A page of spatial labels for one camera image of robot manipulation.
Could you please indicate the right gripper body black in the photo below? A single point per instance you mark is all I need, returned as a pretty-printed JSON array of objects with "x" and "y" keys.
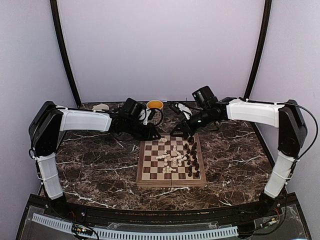
[{"x": 206, "y": 119}]

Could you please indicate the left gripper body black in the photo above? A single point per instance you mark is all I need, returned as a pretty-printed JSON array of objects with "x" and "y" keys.
[{"x": 139, "y": 134}]

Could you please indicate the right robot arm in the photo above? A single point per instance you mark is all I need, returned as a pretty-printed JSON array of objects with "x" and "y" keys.
[{"x": 281, "y": 124}]

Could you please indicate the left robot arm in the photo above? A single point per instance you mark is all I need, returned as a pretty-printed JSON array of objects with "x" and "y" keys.
[{"x": 51, "y": 120}]

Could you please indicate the white chess bishop lying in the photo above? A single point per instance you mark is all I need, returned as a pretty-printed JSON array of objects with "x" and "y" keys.
[{"x": 162, "y": 157}]

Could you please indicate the wooden chess board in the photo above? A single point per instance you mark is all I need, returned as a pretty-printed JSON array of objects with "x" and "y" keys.
[{"x": 185, "y": 157}]

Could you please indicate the white ceramic mug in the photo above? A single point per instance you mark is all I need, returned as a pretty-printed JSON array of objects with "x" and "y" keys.
[{"x": 101, "y": 107}]

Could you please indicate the yellow inside patterned mug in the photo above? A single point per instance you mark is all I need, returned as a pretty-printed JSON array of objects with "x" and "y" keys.
[{"x": 155, "y": 111}]

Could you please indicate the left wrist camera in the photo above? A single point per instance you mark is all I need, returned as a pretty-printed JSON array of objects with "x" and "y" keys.
[{"x": 133, "y": 109}]

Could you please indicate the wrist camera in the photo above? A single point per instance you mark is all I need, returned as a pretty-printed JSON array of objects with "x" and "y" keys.
[
  {"x": 133, "y": 109},
  {"x": 204, "y": 97}
]

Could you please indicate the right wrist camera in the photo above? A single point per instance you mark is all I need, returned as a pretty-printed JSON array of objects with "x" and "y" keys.
[{"x": 204, "y": 97}]

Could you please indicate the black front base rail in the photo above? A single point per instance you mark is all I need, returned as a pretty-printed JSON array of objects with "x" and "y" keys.
[{"x": 167, "y": 209}]

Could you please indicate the white cable duct strip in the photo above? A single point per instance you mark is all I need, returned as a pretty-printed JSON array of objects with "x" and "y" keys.
[{"x": 133, "y": 232}]

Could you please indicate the black frame post left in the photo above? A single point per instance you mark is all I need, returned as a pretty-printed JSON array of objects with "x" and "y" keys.
[{"x": 63, "y": 52}]

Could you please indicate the black frame post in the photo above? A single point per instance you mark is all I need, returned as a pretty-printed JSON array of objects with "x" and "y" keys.
[
  {"x": 63, "y": 52},
  {"x": 259, "y": 48}
]

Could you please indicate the black frame post right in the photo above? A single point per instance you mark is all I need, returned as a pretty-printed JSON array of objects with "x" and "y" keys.
[{"x": 259, "y": 48}]

